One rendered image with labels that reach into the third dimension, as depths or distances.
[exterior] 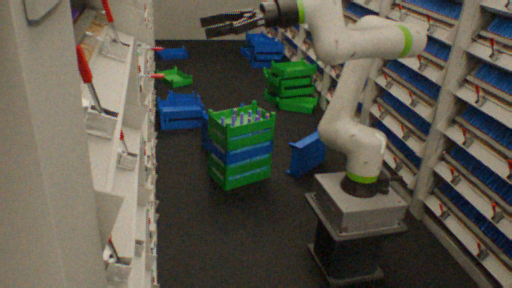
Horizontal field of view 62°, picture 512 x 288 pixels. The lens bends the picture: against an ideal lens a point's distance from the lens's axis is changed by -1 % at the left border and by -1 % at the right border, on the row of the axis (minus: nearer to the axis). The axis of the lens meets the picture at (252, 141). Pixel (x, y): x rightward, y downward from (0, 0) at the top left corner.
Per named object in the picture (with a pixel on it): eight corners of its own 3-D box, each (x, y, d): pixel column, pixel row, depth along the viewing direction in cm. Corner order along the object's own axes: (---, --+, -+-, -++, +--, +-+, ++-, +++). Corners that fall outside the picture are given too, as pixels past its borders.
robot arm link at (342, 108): (325, 140, 185) (370, 17, 173) (356, 155, 174) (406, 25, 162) (306, 138, 176) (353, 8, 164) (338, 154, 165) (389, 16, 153)
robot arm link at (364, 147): (353, 161, 179) (361, 118, 171) (385, 177, 168) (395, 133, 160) (332, 169, 171) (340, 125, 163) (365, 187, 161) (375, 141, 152)
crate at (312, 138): (324, 160, 270) (313, 156, 274) (328, 131, 260) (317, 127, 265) (296, 179, 249) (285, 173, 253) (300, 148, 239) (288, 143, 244)
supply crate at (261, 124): (254, 113, 249) (254, 100, 245) (274, 126, 234) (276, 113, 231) (207, 123, 234) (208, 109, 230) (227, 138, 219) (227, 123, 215)
